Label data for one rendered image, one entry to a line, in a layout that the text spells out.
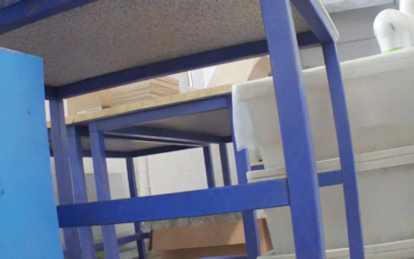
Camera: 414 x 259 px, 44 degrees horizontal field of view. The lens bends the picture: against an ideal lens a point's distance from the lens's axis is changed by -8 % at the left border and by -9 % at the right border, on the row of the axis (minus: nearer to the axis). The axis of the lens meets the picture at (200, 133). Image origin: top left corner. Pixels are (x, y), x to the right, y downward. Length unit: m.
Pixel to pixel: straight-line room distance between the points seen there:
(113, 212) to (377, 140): 0.82
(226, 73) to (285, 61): 2.00
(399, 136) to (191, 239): 1.36
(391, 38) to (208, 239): 1.32
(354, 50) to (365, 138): 9.91
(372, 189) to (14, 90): 0.96
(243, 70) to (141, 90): 0.48
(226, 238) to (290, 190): 1.82
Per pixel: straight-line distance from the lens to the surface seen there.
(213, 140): 3.20
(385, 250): 1.32
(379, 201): 1.34
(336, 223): 1.38
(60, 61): 1.16
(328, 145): 1.37
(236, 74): 2.59
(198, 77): 6.54
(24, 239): 0.57
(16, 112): 0.58
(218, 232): 2.43
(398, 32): 1.53
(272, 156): 1.42
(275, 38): 0.61
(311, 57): 11.32
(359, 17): 11.39
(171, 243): 2.50
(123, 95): 2.62
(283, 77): 0.60
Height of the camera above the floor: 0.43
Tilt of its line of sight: 6 degrees up
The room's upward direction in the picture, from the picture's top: 7 degrees counter-clockwise
